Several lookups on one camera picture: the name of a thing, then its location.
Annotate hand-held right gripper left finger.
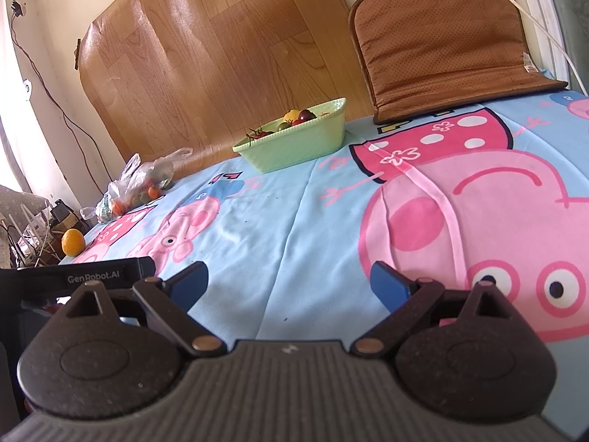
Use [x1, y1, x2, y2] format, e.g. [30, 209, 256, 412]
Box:
[64, 260, 227, 358]

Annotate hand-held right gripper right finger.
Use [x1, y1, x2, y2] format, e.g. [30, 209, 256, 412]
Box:
[352, 260, 518, 358]

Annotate light green plastic basket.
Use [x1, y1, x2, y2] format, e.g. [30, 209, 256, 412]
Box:
[232, 98, 347, 175]

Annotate round orange fruit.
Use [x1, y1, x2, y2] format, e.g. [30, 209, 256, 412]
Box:
[61, 229, 86, 257]

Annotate white router with antennas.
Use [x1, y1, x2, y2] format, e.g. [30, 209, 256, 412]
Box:
[0, 209, 58, 269]

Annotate black power adapter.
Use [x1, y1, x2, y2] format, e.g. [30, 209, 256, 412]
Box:
[50, 200, 71, 227]

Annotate grey patterned cloth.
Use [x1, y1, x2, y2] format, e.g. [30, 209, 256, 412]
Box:
[0, 184, 49, 240]

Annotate blue cartoon printed blanket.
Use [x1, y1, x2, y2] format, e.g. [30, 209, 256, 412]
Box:
[57, 88, 589, 345]

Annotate clear plastic bag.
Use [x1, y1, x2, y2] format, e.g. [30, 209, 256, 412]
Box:
[80, 147, 194, 224]

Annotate wood pattern vinyl sheet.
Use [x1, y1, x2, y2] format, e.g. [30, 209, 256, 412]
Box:
[74, 0, 376, 172]

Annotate brown seat cushion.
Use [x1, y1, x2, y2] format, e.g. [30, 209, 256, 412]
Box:
[348, 0, 569, 125]

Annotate white framed glass door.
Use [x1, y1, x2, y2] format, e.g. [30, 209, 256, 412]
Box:
[518, 0, 589, 84]

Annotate black wall cable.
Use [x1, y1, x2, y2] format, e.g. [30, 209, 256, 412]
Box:
[8, 0, 107, 196]

